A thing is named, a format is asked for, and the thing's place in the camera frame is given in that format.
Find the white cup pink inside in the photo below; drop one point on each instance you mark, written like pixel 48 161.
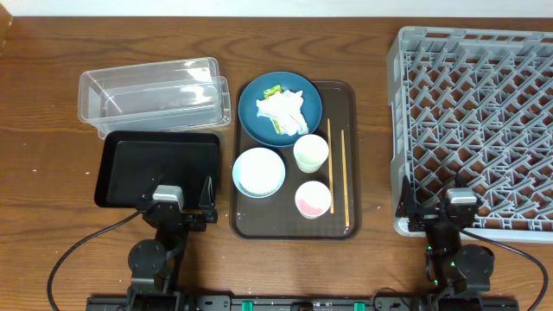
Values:
pixel 313 199

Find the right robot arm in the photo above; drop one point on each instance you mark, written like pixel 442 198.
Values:
pixel 460 271

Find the light blue rice bowl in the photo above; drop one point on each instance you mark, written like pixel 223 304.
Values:
pixel 258 172

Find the clear plastic bin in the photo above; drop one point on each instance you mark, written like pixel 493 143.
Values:
pixel 176 95

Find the green snack wrapper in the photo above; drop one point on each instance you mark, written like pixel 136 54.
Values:
pixel 267 94

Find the white cup green inside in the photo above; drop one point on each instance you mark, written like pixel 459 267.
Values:
pixel 310 152

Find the blue plate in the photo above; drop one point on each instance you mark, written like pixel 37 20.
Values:
pixel 261 128

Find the left wooden chopstick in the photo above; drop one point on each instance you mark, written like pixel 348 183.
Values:
pixel 330 165

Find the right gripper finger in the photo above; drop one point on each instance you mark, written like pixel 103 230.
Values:
pixel 407 202
pixel 459 182

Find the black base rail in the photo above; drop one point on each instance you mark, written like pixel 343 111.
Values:
pixel 226 303

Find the brown serving tray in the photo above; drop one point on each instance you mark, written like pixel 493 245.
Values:
pixel 276 216

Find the right wooden chopstick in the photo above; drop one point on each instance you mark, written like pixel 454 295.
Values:
pixel 344 178

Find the white napkin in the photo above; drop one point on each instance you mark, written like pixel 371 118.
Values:
pixel 283 109

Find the grey dishwasher rack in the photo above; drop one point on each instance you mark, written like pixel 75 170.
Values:
pixel 475 103

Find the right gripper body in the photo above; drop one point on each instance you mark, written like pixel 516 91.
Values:
pixel 425 217

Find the wooden chopstick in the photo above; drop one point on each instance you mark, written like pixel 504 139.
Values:
pixel 344 178
pixel 330 165

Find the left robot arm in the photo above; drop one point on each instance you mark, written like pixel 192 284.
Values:
pixel 155 263

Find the black waste tray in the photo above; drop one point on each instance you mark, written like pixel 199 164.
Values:
pixel 131 159

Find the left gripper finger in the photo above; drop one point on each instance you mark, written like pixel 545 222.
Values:
pixel 147 194
pixel 206 201

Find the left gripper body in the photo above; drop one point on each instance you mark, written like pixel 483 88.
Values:
pixel 196 225

